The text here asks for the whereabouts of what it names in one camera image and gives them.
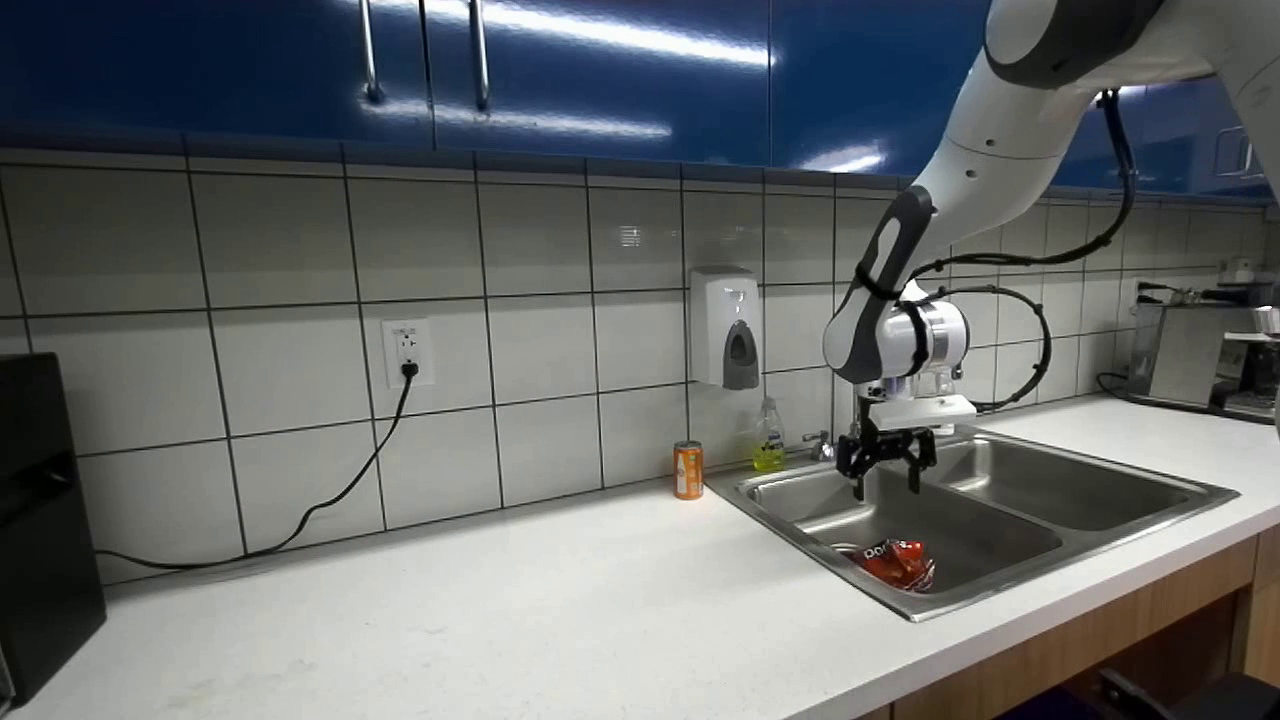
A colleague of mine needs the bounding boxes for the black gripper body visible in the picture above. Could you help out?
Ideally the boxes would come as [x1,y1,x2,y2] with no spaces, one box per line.
[855,421,936,461]

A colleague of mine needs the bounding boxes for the red Doritos chip packet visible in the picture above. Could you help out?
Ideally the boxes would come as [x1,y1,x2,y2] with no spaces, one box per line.
[848,541,936,591]

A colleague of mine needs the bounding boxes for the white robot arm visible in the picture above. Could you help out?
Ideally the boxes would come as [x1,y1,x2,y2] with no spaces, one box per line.
[825,0,1280,492]

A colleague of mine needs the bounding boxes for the stainless steel double sink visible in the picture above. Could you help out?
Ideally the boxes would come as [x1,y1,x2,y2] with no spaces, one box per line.
[716,435,1232,619]

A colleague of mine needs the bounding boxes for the orange soda can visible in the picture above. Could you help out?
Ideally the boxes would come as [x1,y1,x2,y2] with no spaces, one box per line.
[672,439,705,499]

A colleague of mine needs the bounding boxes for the silver coffee machine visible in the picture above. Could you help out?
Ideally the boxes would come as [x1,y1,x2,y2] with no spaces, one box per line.
[1131,282,1280,421]

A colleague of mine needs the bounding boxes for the blue upper cabinets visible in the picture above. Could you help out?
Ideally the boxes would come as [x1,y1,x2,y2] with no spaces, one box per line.
[0,0,1280,206]

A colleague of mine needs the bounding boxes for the wooden lower cabinet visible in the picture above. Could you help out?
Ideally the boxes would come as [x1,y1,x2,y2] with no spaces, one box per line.
[866,529,1280,720]

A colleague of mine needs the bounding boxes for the black appliance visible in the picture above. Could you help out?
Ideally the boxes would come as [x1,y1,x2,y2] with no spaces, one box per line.
[0,350,108,709]

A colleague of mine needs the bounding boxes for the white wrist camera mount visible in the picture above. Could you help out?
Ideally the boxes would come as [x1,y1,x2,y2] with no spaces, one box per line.
[860,385,974,431]

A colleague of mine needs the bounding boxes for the white wall soap dispenser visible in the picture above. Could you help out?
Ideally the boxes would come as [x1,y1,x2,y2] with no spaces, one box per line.
[686,272,760,392]

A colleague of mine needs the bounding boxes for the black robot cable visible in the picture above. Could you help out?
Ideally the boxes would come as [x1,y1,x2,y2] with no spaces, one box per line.
[911,84,1140,411]

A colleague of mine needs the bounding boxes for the black power cord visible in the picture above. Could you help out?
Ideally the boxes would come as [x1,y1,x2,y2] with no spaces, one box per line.
[90,356,423,576]

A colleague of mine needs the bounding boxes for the white wall outlet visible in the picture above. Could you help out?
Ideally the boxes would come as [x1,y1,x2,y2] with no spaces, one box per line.
[384,321,433,379]

